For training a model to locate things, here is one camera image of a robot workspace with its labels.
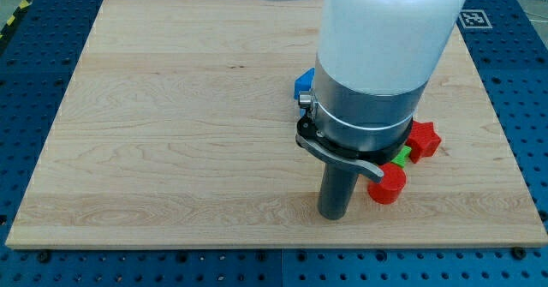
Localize silver black tool clamp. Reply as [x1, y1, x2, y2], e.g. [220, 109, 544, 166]
[295, 60, 426, 182]

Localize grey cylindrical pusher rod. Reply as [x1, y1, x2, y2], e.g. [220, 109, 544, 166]
[318, 164, 359, 220]

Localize red circle block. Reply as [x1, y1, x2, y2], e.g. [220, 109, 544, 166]
[367, 163, 407, 205]

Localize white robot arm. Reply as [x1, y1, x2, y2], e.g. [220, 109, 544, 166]
[266, 0, 466, 220]

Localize green block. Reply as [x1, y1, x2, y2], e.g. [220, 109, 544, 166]
[391, 146, 412, 169]

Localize red star block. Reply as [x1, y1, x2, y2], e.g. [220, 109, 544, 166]
[405, 121, 442, 164]

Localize blue block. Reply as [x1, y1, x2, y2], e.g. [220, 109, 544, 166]
[294, 67, 315, 117]

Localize fiducial marker tag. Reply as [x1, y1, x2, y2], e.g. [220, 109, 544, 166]
[458, 9, 492, 29]

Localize wooden board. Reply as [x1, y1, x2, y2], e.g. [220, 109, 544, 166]
[6, 0, 547, 249]

